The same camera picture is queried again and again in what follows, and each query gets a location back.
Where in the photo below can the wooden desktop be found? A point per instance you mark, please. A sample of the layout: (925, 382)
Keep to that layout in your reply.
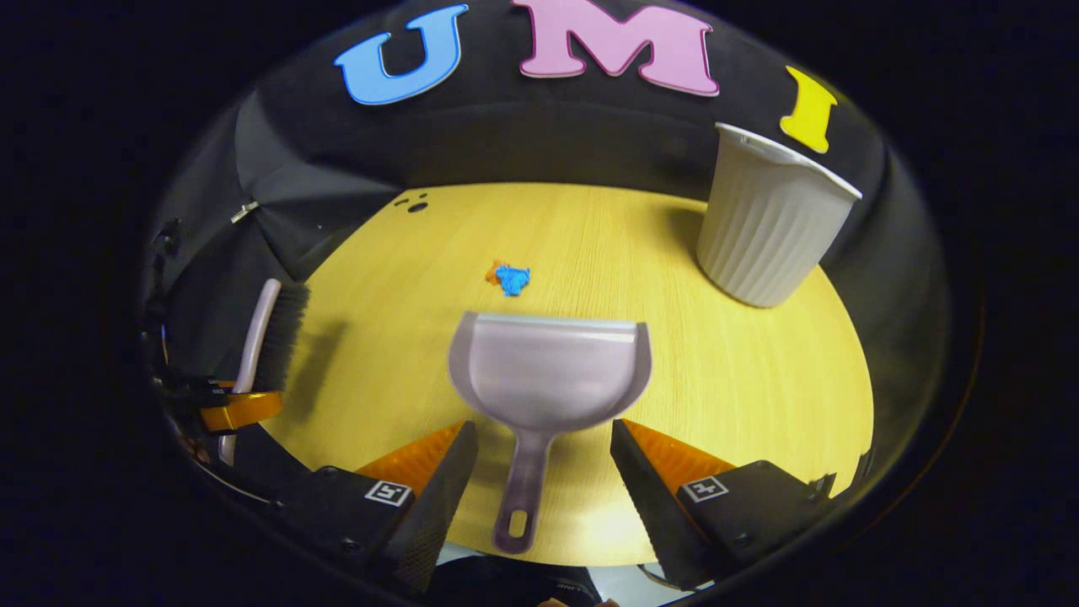
(742, 379)

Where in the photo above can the blue paper scrap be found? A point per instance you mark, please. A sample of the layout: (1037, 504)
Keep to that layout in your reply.
(512, 280)

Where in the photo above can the ribbed white garbage bin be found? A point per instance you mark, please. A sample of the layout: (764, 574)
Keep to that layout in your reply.
(767, 228)

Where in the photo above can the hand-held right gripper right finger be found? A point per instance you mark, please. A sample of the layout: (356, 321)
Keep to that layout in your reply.
(649, 514)

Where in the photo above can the orange paper scrap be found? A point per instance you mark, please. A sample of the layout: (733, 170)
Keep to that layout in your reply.
(491, 273)

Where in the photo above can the small pale purple dustpan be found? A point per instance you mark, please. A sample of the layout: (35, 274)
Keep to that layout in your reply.
(548, 371)

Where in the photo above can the white metal clip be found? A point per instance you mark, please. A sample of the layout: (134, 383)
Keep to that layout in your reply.
(244, 212)

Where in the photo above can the small pale purple broom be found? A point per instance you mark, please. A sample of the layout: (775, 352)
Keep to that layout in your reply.
(287, 337)

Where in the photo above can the black backdrop cloth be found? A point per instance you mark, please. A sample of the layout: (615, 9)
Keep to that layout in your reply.
(548, 135)

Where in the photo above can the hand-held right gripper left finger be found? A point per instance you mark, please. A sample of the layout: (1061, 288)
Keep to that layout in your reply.
(434, 514)

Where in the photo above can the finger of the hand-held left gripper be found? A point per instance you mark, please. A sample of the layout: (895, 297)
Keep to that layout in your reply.
(244, 409)

